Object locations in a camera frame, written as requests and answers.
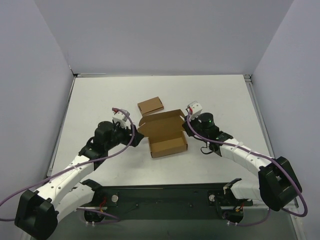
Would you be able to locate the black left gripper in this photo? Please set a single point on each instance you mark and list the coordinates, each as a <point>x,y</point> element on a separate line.
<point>130,136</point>

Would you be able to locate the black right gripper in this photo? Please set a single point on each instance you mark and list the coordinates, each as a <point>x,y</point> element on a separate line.
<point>189,125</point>

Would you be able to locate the large cardboard box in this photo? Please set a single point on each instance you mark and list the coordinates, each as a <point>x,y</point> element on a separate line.
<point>165,133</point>

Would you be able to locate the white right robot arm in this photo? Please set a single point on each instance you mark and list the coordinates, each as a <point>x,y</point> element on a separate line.
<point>275,183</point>

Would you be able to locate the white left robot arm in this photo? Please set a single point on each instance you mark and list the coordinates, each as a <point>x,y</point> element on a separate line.
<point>40,211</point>

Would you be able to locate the small folded cardboard box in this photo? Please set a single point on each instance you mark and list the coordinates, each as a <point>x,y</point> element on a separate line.
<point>150,106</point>

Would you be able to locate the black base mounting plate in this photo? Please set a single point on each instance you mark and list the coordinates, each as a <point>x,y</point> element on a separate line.
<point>196,201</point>

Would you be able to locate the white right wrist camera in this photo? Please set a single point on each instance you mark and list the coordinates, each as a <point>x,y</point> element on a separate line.
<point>194,109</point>

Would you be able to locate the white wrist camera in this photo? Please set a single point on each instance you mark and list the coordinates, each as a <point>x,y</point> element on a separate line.
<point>120,117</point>
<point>194,109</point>

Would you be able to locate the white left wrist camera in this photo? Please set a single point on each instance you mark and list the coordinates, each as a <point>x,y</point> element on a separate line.
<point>120,117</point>

